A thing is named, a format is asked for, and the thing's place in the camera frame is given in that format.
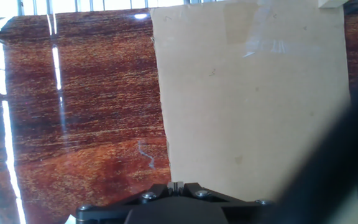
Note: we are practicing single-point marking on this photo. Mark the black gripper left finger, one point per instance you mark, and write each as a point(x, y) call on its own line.
point(148, 193)

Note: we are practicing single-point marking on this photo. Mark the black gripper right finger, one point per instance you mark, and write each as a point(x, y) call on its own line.
point(202, 193)

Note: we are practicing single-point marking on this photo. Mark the small wooden block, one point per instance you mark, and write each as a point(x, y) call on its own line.
point(331, 3)

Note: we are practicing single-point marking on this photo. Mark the brown cardboard sheet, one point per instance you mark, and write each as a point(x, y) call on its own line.
point(247, 102)

